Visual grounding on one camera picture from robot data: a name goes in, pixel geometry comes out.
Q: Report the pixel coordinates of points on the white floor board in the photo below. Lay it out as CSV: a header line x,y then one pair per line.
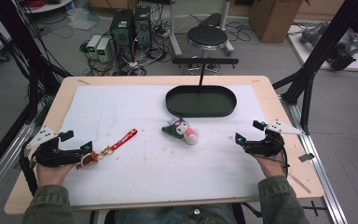
x,y
310,57

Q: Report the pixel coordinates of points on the black and pink plush toy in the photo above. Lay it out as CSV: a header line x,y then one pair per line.
x,y
181,130

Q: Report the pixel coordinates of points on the black frame post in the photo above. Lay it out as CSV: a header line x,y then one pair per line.
x,y
28,53
313,56

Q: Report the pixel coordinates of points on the cardboard box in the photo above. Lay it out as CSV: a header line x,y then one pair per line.
x,y
273,20

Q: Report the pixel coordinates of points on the black stand with crossbar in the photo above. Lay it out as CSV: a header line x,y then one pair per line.
x,y
204,61

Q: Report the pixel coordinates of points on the grey tape piece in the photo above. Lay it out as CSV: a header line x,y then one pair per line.
x,y
306,157

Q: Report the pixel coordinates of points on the aluminium rail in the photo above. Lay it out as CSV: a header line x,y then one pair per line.
x,y
3,165
320,168

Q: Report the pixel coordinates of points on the black computer tower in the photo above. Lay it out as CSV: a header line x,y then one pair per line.
x,y
121,29
143,25

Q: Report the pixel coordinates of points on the black oval tray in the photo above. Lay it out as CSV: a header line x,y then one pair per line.
x,y
200,102

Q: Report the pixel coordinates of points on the person's right hand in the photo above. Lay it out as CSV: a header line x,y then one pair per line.
x,y
272,166

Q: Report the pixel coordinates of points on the thin wooden stick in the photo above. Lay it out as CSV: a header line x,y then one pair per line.
x,y
300,183

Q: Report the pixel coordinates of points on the wooden table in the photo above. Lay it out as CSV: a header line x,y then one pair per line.
x,y
295,183

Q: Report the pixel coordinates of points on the grey device on board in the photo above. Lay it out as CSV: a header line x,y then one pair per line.
x,y
338,46

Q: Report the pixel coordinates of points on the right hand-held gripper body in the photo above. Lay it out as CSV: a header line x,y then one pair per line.
x,y
267,146

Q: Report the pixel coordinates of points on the black round stool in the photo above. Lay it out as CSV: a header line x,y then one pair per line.
x,y
207,36

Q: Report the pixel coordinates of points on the person's jeans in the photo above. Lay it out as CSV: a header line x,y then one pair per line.
x,y
174,216

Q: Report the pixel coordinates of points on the white table mat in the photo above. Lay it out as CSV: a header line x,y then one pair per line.
x,y
155,168

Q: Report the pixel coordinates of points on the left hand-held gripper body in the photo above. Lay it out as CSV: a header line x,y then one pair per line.
x,y
48,155

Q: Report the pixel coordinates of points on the white power supply unit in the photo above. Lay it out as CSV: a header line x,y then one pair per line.
x,y
103,49
93,45

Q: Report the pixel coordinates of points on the person's left hand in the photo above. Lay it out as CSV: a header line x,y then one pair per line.
x,y
52,174

